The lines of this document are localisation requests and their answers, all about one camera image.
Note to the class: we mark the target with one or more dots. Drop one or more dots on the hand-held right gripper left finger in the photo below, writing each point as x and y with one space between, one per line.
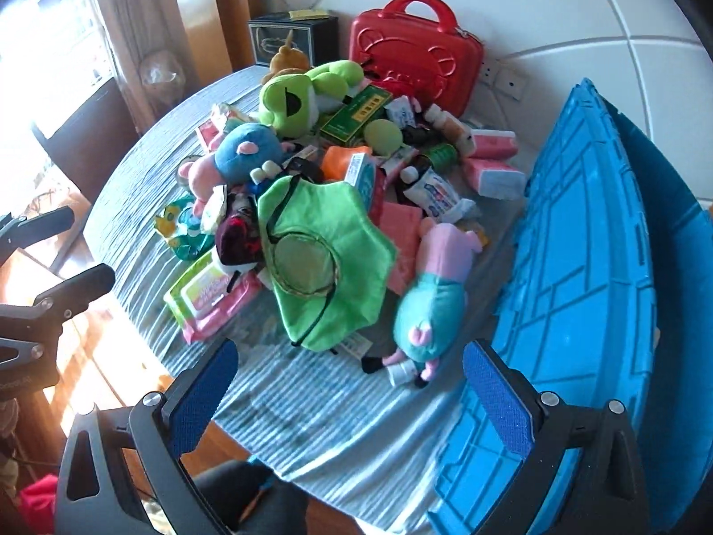
203 395

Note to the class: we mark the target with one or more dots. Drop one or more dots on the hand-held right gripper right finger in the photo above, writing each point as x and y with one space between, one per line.
498 401

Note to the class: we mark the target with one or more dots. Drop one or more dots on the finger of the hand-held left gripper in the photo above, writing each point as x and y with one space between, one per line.
78 287
44 227

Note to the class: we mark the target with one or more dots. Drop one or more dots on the blue plastic crate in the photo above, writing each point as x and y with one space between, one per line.
585 290

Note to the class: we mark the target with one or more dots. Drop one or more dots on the dark chair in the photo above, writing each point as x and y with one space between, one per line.
83 139

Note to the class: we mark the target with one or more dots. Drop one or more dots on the pink wet wipes pack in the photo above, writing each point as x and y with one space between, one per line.
209 295

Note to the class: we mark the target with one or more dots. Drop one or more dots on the small white bottle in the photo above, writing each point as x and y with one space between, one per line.
402 372

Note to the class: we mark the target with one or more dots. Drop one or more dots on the green and yellow snack pack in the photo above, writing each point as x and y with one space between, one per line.
184 231

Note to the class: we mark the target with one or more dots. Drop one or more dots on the pink and teal pig plush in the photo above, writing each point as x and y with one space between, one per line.
429 301

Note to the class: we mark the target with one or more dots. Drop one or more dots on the red cloth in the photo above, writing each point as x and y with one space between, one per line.
39 504

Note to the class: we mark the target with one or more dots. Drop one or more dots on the pink plush toy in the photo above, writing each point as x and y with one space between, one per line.
200 175

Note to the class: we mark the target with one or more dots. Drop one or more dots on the dark red plush toy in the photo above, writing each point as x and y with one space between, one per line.
239 234

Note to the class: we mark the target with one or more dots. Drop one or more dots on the green cloth hat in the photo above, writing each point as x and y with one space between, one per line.
323 267

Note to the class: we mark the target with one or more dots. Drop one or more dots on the pink snack packet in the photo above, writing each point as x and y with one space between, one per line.
209 134

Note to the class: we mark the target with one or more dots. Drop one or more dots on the plain pink tissue pack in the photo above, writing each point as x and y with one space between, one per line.
401 228

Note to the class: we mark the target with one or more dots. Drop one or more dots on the blue mouse plush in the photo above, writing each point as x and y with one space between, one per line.
245 150

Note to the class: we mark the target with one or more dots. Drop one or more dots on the white blue-print wipes pack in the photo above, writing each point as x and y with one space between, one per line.
440 192

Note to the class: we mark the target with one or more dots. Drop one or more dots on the pink and white tissue pack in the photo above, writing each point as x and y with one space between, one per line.
493 177
493 144

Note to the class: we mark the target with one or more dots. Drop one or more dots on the white and blue box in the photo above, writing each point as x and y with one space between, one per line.
362 175

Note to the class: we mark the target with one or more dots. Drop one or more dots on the orange soft item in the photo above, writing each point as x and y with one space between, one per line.
337 161

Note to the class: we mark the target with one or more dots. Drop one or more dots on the green frog plush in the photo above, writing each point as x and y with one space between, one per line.
289 103

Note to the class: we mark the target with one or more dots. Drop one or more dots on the green ball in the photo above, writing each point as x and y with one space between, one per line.
382 136

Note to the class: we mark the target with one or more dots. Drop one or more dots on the dark gift box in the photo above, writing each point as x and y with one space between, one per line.
267 39

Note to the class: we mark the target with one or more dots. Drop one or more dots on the brown plush toy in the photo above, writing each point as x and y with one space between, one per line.
287 58

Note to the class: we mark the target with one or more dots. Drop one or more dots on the green cardboard box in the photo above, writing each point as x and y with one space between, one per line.
354 114

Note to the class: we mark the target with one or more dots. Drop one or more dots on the yellow note pad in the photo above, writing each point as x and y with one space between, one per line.
306 13

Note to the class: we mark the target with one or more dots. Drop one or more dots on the red toy suitcase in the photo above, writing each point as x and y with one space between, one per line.
412 61

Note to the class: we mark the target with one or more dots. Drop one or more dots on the narrow white wall socket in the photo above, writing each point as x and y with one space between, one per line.
488 72

